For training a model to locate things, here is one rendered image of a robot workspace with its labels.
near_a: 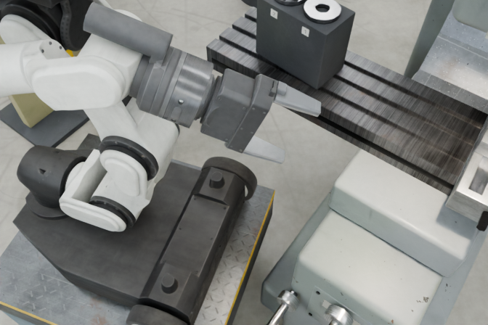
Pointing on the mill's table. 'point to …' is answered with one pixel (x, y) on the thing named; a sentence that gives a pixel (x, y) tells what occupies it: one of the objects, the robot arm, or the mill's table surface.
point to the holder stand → (303, 33)
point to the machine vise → (471, 185)
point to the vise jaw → (483, 144)
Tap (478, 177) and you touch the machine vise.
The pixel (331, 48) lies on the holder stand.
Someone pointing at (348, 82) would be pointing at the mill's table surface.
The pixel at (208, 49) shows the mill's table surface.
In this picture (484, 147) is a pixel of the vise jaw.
